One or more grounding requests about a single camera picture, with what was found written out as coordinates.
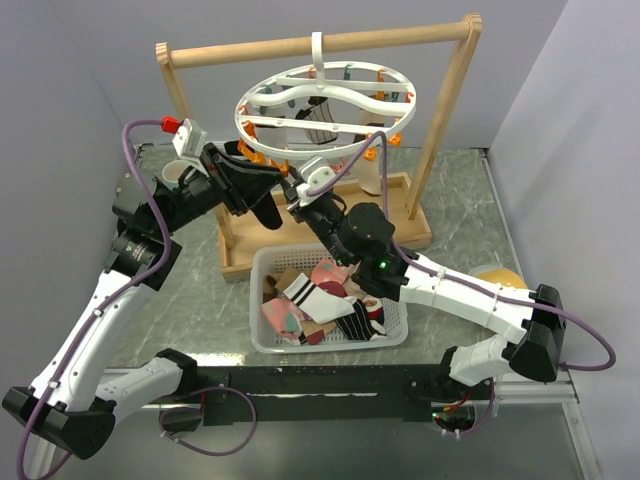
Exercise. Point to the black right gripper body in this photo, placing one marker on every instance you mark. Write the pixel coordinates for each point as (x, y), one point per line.
(324, 219)

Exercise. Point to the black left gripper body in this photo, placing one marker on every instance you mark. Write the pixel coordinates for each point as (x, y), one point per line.
(209, 187)

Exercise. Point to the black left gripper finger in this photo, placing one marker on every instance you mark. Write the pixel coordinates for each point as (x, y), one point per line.
(250, 186)
(218, 160)

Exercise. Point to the black sock white stripes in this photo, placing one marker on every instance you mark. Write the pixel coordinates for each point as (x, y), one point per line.
(265, 209)

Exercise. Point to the orange clothes peg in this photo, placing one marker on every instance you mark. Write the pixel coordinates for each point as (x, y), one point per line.
(282, 166)
(396, 139)

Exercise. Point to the cream brown ribbed sock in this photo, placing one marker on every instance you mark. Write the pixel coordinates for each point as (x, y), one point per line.
(367, 171)

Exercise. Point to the black white striped sock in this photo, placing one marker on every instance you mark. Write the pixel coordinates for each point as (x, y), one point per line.
(317, 110)

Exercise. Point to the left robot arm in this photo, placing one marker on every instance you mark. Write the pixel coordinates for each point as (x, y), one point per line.
(67, 404)

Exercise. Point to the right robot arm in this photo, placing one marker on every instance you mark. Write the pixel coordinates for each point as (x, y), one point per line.
(528, 332)

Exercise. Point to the wooden hanger stand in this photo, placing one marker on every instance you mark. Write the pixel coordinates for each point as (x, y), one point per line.
(412, 228)

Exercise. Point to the white round clip hanger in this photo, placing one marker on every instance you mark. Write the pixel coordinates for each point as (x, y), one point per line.
(350, 88)

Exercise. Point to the white plastic laundry basket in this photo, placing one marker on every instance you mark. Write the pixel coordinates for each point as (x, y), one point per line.
(272, 260)

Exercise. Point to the beige folded sock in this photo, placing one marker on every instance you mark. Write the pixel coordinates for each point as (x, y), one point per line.
(353, 289)

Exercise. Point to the tan brown sock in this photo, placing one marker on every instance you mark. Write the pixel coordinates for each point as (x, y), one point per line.
(274, 284)

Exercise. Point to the red santa sock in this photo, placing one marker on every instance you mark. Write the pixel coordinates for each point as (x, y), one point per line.
(374, 309)

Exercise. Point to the pink sock left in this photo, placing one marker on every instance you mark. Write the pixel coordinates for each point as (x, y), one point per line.
(284, 317)

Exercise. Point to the yellow dish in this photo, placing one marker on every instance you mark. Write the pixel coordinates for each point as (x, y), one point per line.
(499, 275)

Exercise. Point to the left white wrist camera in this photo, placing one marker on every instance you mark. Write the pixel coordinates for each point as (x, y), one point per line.
(189, 140)

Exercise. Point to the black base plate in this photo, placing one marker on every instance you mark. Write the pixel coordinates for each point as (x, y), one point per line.
(224, 405)

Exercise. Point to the aluminium rail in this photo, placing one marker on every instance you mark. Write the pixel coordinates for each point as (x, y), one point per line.
(535, 390)

